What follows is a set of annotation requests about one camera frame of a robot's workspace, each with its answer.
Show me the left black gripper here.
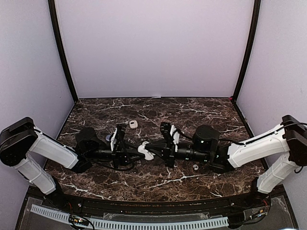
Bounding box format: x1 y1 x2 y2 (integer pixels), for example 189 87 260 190
86 140 145 169

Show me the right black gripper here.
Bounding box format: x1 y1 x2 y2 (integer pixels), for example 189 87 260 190
145 139 210 169

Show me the white charging case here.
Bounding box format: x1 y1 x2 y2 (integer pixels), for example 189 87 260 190
137 141 154 161

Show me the beige earbud charging case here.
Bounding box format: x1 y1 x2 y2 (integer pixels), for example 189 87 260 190
129 120 138 129

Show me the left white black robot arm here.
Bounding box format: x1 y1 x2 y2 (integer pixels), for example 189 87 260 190
0 117 147 209

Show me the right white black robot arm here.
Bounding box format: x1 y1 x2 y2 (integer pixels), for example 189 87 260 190
139 115 307 208

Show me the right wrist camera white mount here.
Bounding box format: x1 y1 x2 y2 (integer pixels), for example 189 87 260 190
170 125 180 152

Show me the black front table rail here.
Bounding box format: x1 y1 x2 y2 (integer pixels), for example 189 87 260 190
63 194 252 215

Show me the white slotted cable duct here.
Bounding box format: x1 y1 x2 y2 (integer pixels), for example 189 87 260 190
30 204 230 230

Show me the left black frame post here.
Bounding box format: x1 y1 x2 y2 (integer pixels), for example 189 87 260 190
48 0 79 103

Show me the black frame post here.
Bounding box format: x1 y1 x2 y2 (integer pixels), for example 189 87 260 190
48 0 79 103
232 0 261 103

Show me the right black frame post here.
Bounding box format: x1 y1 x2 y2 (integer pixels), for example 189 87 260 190
232 0 261 103

